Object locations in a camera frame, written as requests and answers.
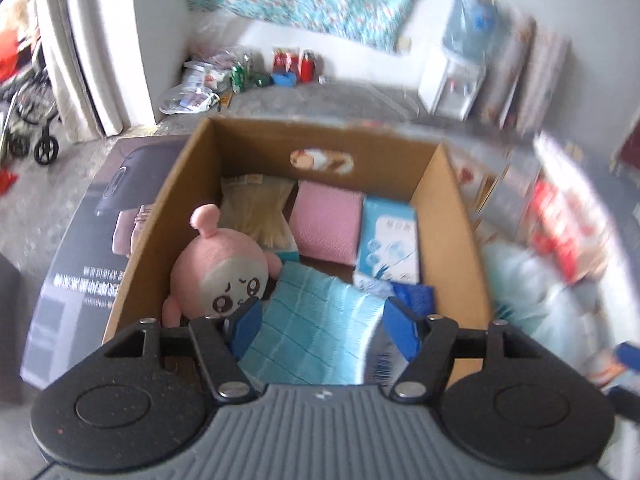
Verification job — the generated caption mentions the pink plush toy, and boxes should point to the pink plush toy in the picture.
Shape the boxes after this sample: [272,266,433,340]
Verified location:
[162,204,284,329]

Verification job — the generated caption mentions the red can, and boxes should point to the red can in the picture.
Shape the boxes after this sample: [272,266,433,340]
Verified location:
[300,50,319,84]

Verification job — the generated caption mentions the white water dispenser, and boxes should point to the white water dispenser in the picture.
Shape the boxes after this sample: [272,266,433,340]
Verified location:
[417,52,487,122]

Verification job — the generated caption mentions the brown cardboard box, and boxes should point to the brown cardboard box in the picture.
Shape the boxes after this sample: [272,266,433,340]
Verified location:
[102,116,494,396]

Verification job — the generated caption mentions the pink knitted cloth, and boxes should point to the pink knitted cloth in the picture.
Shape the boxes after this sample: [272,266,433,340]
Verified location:
[289,180,365,266]

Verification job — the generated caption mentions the blue water bottle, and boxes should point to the blue water bottle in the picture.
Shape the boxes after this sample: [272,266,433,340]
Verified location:
[442,0,507,61]

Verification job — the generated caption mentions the light blue checked towel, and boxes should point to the light blue checked towel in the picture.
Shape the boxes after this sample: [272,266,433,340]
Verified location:
[240,260,387,387]

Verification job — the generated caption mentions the rolled printed mat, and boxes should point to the rolled printed mat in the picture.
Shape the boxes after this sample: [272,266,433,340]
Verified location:
[479,10,537,122]

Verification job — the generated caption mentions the beige packaged cloth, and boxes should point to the beige packaged cloth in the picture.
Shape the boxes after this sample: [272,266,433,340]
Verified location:
[220,176,301,254]

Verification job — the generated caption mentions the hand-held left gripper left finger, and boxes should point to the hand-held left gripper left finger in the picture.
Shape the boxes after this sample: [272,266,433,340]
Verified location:
[102,297,264,404]

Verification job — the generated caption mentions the dark printed cardboard sheet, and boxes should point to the dark printed cardboard sheet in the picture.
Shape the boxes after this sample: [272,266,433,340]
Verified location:
[20,136,202,390]

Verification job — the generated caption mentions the fruit printed floor mat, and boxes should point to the fruit printed floor mat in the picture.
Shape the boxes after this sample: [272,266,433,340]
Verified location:
[450,142,543,243]

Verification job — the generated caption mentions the red drink pack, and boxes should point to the red drink pack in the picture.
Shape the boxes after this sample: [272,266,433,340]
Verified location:
[272,49,301,79]

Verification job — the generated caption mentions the white plastic bag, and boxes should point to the white plastic bag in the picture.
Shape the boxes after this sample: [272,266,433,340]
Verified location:
[482,242,618,366]

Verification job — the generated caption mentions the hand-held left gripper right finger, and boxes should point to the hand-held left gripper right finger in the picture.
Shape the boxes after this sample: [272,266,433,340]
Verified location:
[382,297,544,404]

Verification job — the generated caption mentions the rolled checked mat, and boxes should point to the rolled checked mat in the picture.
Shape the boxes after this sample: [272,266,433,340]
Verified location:
[515,30,572,137]

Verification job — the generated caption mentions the blue white tissue pack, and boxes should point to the blue white tissue pack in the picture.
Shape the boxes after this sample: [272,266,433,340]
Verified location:
[352,196,422,287]

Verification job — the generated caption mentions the white curtain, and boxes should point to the white curtain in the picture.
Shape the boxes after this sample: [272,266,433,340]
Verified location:
[37,0,157,137]

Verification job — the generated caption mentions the red wet wipes pack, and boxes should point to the red wet wipes pack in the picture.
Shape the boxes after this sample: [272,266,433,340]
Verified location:
[529,179,587,282]

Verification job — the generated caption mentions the baby stroller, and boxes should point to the baby stroller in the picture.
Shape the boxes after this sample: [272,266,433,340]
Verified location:
[0,35,62,166]

